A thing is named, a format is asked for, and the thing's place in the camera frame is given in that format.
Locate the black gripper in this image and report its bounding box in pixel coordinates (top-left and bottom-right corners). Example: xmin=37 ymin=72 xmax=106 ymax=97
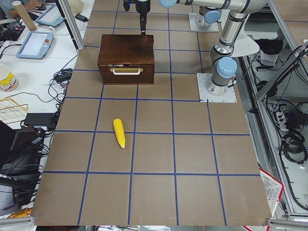
xmin=135 ymin=0 xmax=151 ymax=35

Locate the dark wooden drawer box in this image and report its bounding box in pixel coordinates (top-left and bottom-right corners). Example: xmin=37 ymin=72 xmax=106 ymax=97
xmin=97 ymin=34 xmax=155 ymax=85

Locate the wooden drawer with white handle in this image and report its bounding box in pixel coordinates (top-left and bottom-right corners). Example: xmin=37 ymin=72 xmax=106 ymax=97
xmin=98 ymin=64 xmax=154 ymax=84

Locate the yellow corn cob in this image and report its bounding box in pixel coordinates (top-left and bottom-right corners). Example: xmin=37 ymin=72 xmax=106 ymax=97
xmin=113 ymin=118 xmax=126 ymax=149

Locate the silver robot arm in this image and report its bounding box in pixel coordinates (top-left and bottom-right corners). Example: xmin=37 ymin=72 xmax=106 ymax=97
xmin=123 ymin=0 xmax=221 ymax=35
xmin=159 ymin=0 xmax=268 ymax=96

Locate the person's hand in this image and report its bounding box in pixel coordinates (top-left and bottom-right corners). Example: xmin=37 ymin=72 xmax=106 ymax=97
xmin=28 ymin=0 xmax=42 ymax=10

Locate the blue teach pendant far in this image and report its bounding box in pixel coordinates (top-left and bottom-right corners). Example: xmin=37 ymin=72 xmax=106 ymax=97
xmin=35 ymin=5 xmax=64 ymax=27

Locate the blue teach pendant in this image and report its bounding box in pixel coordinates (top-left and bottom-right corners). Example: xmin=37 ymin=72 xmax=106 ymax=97
xmin=35 ymin=5 xmax=64 ymax=27
xmin=16 ymin=32 xmax=54 ymax=60

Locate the black power adapter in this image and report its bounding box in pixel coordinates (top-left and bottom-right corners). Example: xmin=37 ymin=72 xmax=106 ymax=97
xmin=54 ymin=71 xmax=72 ymax=82

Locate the white lamp shade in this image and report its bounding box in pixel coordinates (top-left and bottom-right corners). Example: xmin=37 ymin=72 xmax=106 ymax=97
xmin=231 ymin=26 xmax=259 ymax=57

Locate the blue teach pendant near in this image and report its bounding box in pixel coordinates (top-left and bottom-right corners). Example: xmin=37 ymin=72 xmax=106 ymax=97
xmin=16 ymin=32 xmax=54 ymax=60

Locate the cardboard tube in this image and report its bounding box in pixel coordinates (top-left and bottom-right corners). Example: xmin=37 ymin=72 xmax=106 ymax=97
xmin=9 ymin=0 xmax=37 ymax=31

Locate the yellow paper popcorn cup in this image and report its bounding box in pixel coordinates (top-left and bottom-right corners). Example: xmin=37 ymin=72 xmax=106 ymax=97
xmin=0 ymin=64 xmax=19 ymax=92

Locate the black electronics box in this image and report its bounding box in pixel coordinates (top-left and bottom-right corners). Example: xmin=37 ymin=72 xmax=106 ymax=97
xmin=0 ymin=122 xmax=45 ymax=176

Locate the white red plastic basket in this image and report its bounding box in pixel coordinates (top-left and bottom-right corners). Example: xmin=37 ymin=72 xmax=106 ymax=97
xmin=259 ymin=168 xmax=284 ymax=217

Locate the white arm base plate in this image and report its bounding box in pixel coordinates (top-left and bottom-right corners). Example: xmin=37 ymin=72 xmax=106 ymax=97
xmin=197 ymin=73 xmax=237 ymax=103
xmin=188 ymin=11 xmax=220 ymax=33

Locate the aluminium frame post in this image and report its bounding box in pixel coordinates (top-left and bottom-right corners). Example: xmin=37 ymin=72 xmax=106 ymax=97
xmin=55 ymin=0 xmax=84 ymax=50

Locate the gold wire rack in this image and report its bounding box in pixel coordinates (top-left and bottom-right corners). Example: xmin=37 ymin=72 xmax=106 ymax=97
xmin=0 ymin=98 xmax=28 ymax=124

